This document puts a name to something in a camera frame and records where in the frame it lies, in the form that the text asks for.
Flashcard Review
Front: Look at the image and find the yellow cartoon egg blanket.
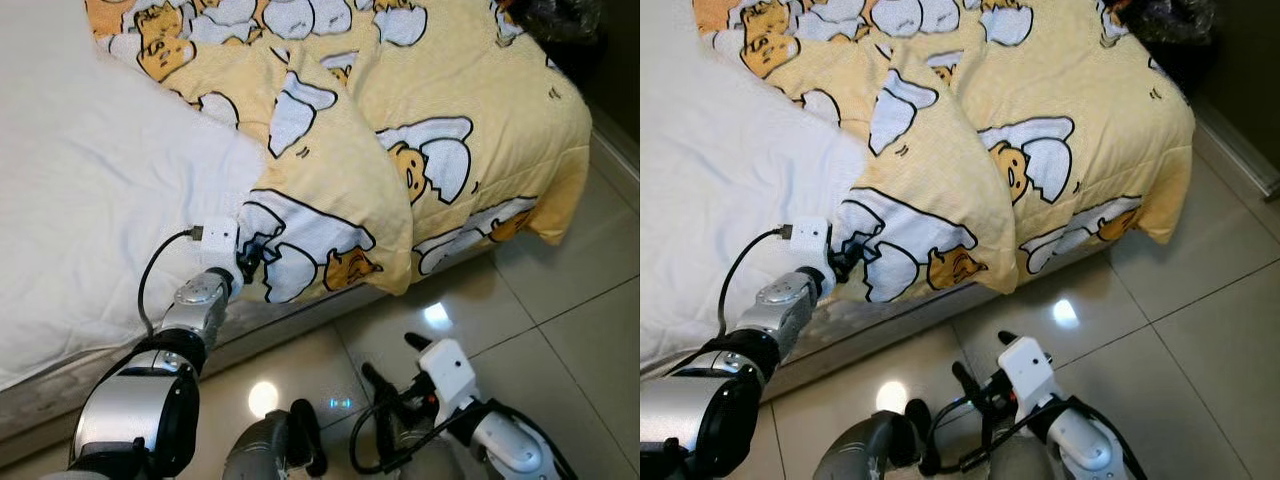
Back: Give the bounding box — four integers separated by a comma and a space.
84, 0, 594, 307
692, 0, 1197, 304

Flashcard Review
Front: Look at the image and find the white bed sheet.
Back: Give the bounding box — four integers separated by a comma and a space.
0, 0, 269, 393
640, 0, 869, 373

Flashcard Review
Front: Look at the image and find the black crumpled bag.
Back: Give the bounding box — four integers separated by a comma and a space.
1100, 0, 1217, 46
497, 0, 603, 46

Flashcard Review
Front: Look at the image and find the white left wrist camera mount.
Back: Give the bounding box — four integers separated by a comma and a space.
788, 216, 833, 274
199, 216, 242, 274

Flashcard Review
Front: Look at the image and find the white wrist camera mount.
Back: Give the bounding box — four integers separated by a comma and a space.
788, 216, 833, 274
417, 337, 480, 423
199, 216, 242, 274
997, 336, 1056, 421

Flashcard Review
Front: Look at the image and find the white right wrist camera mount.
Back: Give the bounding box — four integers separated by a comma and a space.
997, 336, 1056, 421
417, 337, 480, 423

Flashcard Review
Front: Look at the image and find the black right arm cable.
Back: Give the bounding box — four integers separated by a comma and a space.
347, 385, 481, 477
925, 395, 1076, 473

